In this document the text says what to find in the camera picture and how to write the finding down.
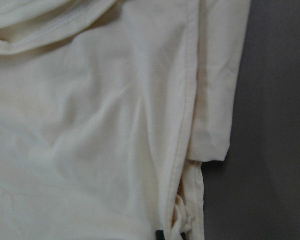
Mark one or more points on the brown table mat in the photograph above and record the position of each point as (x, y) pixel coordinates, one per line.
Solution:
(255, 192)

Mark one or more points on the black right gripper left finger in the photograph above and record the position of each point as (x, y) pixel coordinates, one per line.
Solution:
(159, 235)

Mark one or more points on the beige long-sleeve printed shirt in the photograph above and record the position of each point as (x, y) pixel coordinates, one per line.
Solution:
(108, 110)

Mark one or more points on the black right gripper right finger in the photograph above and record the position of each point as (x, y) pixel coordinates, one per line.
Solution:
(183, 236)

